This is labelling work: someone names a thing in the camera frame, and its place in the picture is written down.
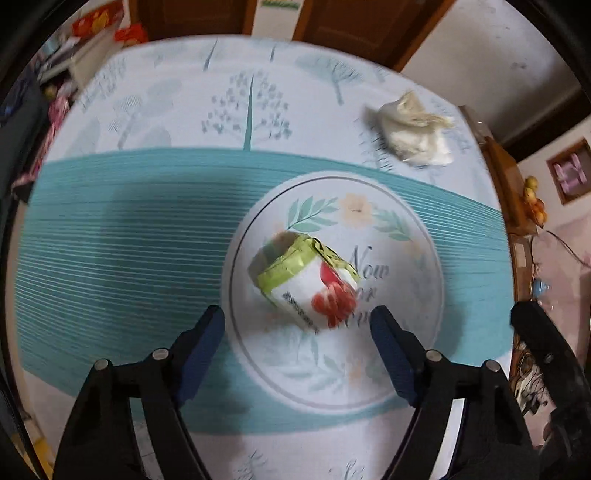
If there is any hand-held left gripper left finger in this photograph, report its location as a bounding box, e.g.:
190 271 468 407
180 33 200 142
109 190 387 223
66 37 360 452
52 305 227 480

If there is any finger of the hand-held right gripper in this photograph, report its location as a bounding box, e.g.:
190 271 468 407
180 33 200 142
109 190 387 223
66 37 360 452
509 300 587 416

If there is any pink patterned roll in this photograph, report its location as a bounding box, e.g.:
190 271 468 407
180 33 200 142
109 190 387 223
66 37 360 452
11 95 70 199

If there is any tree print tablecloth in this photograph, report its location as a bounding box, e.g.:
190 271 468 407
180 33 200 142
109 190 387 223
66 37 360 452
9 37 515 480

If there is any brown wooden door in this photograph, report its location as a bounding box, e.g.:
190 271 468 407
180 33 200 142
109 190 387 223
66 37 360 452
136 0 257 42
291 0 455 70

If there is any large red gift box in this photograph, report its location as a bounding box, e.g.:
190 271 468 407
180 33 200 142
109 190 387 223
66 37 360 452
71 0 125 38

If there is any small wooden cabinet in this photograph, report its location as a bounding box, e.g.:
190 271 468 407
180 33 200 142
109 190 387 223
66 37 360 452
462 106 541 236

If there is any green white snack packet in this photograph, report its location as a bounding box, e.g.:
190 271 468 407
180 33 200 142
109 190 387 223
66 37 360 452
249 232 362 329

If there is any white side table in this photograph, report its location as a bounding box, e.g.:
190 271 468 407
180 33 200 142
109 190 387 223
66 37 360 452
37 34 116 84

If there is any crumpled white plastic bag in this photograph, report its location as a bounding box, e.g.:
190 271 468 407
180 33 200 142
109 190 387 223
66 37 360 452
367 90 455 167

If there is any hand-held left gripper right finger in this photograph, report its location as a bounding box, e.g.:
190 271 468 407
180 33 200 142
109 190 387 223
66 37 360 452
369 305 539 480

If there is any bowl of fruit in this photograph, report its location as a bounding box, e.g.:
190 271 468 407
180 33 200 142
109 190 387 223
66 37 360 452
522 175 550 227

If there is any small red box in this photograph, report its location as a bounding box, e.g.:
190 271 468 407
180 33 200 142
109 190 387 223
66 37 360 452
115 24 147 44

